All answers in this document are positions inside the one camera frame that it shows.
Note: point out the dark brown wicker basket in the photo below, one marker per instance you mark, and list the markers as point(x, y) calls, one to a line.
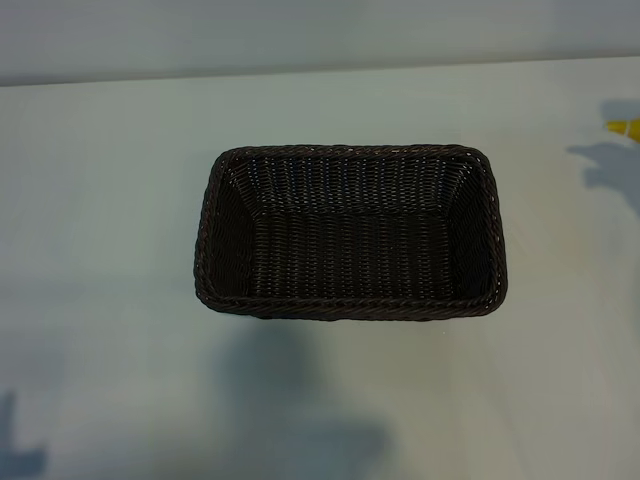
point(350, 250)

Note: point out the yellow banana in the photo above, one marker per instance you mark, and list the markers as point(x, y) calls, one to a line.
point(620, 128)

